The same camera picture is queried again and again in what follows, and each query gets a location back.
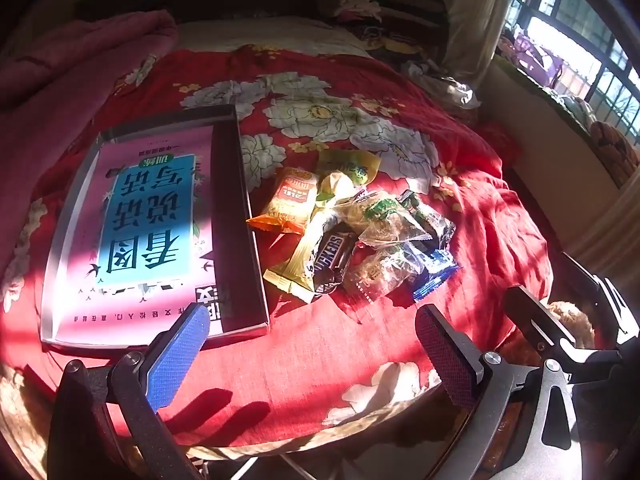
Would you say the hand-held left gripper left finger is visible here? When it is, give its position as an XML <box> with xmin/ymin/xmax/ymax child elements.
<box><xmin>47</xmin><ymin>302</ymin><xmax>211</xmax><ymax>480</ymax></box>

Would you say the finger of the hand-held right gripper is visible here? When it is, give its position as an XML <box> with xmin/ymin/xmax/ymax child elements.
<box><xmin>502</xmin><ymin>284</ymin><xmax>623</xmax><ymax>376</ymax></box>
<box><xmin>565</xmin><ymin>255</ymin><xmax>640</xmax><ymax>346</ymax></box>

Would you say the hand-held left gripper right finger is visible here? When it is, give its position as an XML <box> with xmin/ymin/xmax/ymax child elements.
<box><xmin>415</xmin><ymin>304</ymin><xmax>583</xmax><ymax>480</ymax></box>

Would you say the blue snack packet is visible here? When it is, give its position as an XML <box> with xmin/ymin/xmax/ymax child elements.
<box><xmin>411</xmin><ymin>247</ymin><xmax>461</xmax><ymax>303</ymax></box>

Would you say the grey cardboard box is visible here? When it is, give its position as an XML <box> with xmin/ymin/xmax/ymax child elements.
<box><xmin>40</xmin><ymin>104</ymin><xmax>271</xmax><ymax>348</ymax></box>

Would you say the brown chocolate bar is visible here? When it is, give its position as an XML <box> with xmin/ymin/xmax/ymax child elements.
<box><xmin>310</xmin><ymin>230</ymin><xmax>361</xmax><ymax>296</ymax></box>

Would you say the long yellow wafer packet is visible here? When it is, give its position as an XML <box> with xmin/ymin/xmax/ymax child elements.
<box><xmin>263</xmin><ymin>207</ymin><xmax>341</xmax><ymax>293</ymax></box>

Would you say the orange rice cracker packet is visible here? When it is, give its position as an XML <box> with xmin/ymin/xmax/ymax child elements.
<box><xmin>246</xmin><ymin>166</ymin><xmax>321</xmax><ymax>235</ymax></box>

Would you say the yellow-green cartoon snack packet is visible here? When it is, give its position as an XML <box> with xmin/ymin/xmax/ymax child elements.
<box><xmin>316</xmin><ymin>149</ymin><xmax>382</xmax><ymax>188</ymax></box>

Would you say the tan fluffy object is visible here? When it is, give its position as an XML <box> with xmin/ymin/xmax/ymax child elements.
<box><xmin>545</xmin><ymin>300</ymin><xmax>596</xmax><ymax>348</ymax></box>

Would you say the red floral blanket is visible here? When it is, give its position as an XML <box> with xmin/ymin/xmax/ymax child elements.
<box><xmin>0</xmin><ymin>45</ymin><xmax>551</xmax><ymax>448</ymax></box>

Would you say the pink and blue book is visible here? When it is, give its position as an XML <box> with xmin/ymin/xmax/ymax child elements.
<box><xmin>55</xmin><ymin>125</ymin><xmax>221</xmax><ymax>338</ymax></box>

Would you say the dark green-label snack packet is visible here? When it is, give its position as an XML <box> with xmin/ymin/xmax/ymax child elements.
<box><xmin>397</xmin><ymin>190</ymin><xmax>457</xmax><ymax>251</ymax></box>

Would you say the orange patterned cushion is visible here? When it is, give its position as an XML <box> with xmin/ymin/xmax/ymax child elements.
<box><xmin>590</xmin><ymin>120</ymin><xmax>640</xmax><ymax>188</ymax></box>

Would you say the small cream candy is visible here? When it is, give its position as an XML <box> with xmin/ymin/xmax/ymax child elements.
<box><xmin>315</xmin><ymin>171</ymin><xmax>358</xmax><ymax>206</ymax></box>

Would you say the purple hanging cloth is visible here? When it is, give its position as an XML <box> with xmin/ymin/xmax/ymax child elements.
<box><xmin>515</xmin><ymin>30</ymin><xmax>566</xmax><ymax>86</ymax></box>

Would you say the barred window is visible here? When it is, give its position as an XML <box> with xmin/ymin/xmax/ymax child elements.
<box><xmin>500</xmin><ymin>0</ymin><xmax>640</xmax><ymax>141</ymax></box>

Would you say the pink blanket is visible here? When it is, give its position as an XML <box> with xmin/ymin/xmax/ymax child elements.
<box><xmin>0</xmin><ymin>10</ymin><xmax>181</xmax><ymax>271</ymax></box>

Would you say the cream curtain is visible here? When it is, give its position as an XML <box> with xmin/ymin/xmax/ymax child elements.
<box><xmin>442</xmin><ymin>0</ymin><xmax>521</xmax><ymax>81</ymax></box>

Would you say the white bed sheet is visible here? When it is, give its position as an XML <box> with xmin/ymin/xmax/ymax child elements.
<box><xmin>175</xmin><ymin>15</ymin><xmax>371</xmax><ymax>58</ymax></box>

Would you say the pile of clothes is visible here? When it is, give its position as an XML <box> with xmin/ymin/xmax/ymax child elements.
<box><xmin>320</xmin><ymin>0</ymin><xmax>481</xmax><ymax>106</ymax></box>

